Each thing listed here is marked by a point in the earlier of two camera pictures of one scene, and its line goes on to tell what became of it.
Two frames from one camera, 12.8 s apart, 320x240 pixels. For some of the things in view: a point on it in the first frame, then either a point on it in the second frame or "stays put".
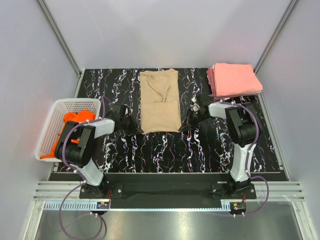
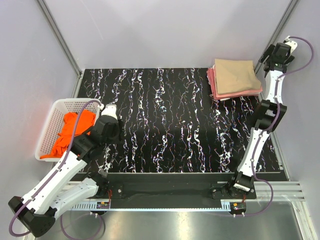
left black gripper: [135, 128] to [119, 131]
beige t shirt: [160, 101] to [233, 75]
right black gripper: [188, 124] to [267, 52]
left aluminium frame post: [63, 46] stays put
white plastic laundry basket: [54, 122] stays put
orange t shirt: [82, 116] stays put
